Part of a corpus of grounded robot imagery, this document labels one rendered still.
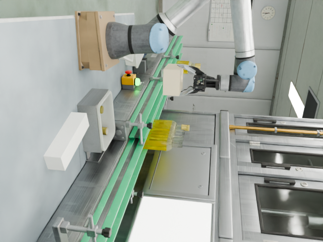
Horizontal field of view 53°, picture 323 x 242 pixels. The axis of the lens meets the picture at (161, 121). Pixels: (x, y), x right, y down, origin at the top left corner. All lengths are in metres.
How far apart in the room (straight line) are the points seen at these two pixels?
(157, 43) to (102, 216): 0.68
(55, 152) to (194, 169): 0.80
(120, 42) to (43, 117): 0.44
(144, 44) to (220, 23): 6.12
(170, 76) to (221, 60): 6.17
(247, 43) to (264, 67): 6.42
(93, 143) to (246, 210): 0.74
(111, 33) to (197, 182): 0.80
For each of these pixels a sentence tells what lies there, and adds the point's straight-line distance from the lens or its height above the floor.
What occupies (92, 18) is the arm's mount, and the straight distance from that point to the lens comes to 1.27.
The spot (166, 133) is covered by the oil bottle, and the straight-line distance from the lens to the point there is 1.66.
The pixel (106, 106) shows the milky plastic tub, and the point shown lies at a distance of 1.45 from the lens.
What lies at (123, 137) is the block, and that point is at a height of 0.87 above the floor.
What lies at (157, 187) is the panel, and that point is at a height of 1.05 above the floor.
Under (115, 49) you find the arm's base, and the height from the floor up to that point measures 0.88.
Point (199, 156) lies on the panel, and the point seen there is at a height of 1.23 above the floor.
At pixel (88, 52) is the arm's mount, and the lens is 1.29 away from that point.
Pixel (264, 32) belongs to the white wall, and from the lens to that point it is 7.50.
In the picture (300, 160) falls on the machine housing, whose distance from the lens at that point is 1.95.
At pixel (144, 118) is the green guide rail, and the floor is 0.95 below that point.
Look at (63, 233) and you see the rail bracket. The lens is 1.06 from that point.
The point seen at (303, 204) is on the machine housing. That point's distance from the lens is 1.66.
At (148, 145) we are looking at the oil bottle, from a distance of 1.62.
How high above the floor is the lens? 1.27
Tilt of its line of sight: 9 degrees down
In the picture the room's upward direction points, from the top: 94 degrees clockwise
